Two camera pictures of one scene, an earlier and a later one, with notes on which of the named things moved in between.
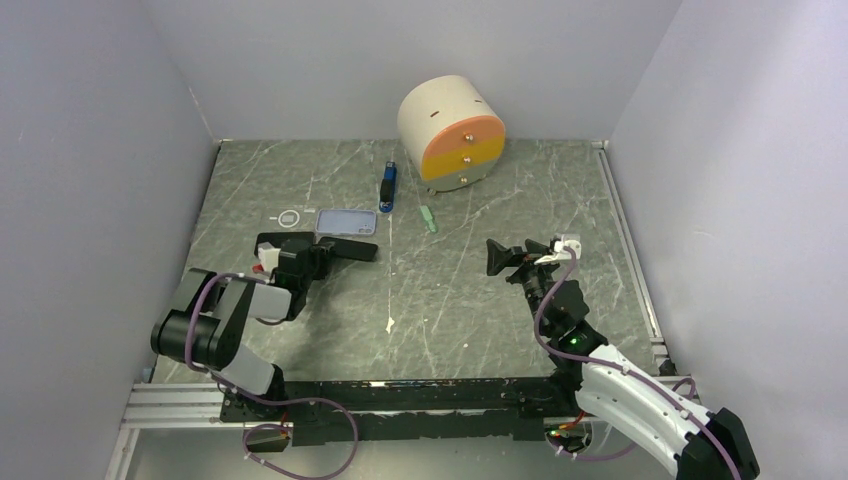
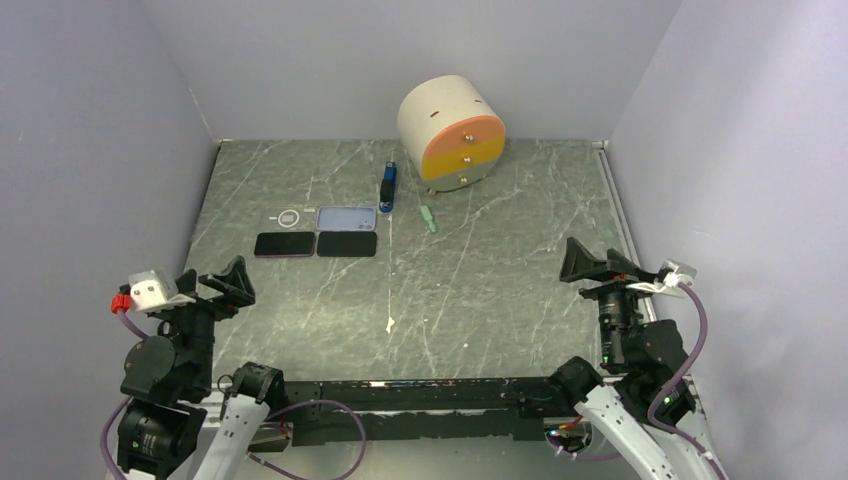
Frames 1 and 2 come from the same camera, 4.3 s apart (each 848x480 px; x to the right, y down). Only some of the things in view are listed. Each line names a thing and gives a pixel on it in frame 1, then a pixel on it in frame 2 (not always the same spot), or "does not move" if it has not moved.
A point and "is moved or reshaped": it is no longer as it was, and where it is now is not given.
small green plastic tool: [426, 213] does not move
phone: [277, 238] does not move
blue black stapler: [387, 187] does not move
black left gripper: [323, 255] -> [231, 281]
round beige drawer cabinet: [452, 130] does not move
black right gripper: [500, 257] -> [577, 262]
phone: [352, 249] is moved or reshaped
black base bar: [347, 411] does not move
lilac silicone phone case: [348, 222] does not move
